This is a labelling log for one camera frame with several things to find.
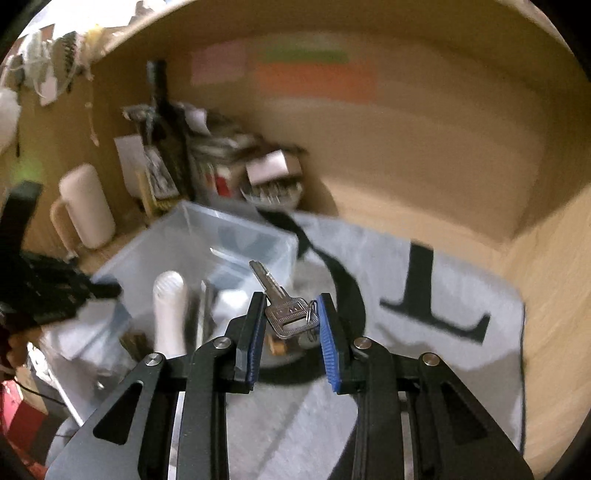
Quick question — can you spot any orange sticky note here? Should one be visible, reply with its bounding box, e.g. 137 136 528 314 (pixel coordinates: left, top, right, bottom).
254 62 377 101

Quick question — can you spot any handwritten paper note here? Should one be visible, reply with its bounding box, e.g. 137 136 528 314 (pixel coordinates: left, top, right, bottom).
115 135 148 185

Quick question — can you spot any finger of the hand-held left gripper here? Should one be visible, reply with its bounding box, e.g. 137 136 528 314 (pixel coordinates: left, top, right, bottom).
85 281 123 301

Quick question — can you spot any white fluffy object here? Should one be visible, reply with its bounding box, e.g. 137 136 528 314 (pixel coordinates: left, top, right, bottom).
0 90 21 151

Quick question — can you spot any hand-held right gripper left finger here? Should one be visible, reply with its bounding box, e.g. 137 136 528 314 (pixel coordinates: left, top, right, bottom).
44 292 269 480

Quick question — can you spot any white paper sheet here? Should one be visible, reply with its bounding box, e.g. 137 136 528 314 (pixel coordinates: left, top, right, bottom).
184 108 209 136

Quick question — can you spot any clear plastic storage box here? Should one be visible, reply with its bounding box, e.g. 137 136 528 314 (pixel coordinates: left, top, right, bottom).
41 199 300 428

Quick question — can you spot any stack of magazines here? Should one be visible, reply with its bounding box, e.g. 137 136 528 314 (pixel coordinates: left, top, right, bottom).
189 134 259 163

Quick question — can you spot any dark bottle with elephant label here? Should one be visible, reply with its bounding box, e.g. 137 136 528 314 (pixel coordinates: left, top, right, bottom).
141 60 197 206

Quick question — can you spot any grey mat with black letters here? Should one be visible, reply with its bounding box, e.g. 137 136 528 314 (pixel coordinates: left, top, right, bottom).
46 210 527 480

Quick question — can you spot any white rounded plastic device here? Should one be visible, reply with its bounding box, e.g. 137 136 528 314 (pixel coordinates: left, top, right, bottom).
154 271 189 356

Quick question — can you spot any person's left hand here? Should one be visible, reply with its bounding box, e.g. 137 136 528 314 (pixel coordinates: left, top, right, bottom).
0 318 28 374

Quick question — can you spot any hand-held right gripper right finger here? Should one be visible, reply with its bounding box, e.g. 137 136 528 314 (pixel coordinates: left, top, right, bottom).
316 292 536 480

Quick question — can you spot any white hanging clutter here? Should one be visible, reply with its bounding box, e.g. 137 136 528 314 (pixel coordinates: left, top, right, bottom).
21 30 93 108

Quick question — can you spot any silver key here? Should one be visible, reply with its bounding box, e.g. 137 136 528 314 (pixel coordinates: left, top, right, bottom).
249 260 320 340

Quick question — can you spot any white mug with beige handle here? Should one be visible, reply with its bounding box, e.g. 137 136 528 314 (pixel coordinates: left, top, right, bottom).
50 164 116 252

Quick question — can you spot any pink sticky note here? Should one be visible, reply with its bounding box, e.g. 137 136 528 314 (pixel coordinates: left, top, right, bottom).
191 41 247 85

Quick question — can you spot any pale paper card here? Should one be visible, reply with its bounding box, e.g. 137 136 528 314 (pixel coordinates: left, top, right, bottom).
246 150 301 183

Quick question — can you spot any green sticky note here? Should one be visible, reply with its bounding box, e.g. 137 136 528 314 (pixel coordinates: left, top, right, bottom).
261 46 348 64

